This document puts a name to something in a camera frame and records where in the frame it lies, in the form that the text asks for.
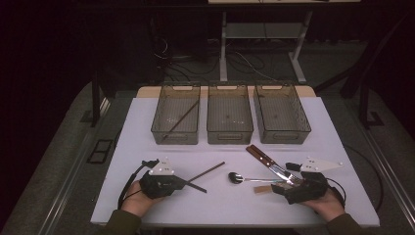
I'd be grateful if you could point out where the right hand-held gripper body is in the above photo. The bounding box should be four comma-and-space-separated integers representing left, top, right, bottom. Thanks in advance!
282, 157, 345, 206

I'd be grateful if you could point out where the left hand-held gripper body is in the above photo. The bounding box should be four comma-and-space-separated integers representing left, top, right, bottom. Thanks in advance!
140, 156, 179, 200

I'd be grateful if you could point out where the light wooden utensil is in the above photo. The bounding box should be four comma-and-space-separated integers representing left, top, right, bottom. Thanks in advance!
254, 185, 274, 195

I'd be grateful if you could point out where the brown chopstick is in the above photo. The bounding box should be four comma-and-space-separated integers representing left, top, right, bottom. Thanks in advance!
161, 100, 201, 141
185, 161, 227, 184

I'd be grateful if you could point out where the wooden-handled knife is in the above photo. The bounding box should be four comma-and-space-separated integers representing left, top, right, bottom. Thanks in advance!
250, 144, 302, 184
245, 146, 300, 187

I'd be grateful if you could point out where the shiny metal spoon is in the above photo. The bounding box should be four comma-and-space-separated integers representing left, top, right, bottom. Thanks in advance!
227, 171, 285, 186

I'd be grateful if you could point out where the smoky clear plastic bin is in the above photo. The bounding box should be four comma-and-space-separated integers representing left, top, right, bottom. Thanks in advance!
253, 81, 312, 145
151, 82, 202, 146
207, 81, 254, 146

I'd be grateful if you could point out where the person's right hand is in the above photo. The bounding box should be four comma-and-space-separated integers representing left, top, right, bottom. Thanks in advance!
301, 190, 346, 223

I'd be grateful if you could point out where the person's left hand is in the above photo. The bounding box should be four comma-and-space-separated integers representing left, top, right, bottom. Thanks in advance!
120, 180, 164, 218

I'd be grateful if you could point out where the white table cover sheet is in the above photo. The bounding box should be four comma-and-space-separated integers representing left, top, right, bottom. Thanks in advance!
90, 96, 381, 228

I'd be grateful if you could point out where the black floor plate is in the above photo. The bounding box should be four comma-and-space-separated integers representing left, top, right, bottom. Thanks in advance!
86, 139, 115, 165

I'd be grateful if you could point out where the black metal stand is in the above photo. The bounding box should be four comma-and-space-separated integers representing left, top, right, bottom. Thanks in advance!
91, 70, 116, 128
314, 14, 412, 130

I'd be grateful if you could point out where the white-legged desk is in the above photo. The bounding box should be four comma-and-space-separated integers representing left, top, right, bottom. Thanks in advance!
207, 0, 361, 84

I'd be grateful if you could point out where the left hand-held gripper black cable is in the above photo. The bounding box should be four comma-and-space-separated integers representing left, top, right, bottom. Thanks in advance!
116, 159, 161, 210

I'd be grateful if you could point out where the hand-held gripper black cable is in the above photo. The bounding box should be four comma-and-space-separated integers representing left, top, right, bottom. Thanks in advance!
116, 159, 161, 210
326, 143, 385, 213

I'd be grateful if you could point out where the right hand-held gripper black cable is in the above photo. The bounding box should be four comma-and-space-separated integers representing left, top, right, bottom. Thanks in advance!
326, 143, 385, 213

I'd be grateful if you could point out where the metal floor rail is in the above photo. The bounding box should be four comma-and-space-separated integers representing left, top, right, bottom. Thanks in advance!
356, 125, 415, 226
35, 96, 114, 235

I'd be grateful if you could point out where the tangle of floor cables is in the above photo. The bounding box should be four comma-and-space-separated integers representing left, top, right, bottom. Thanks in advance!
153, 37, 278, 84

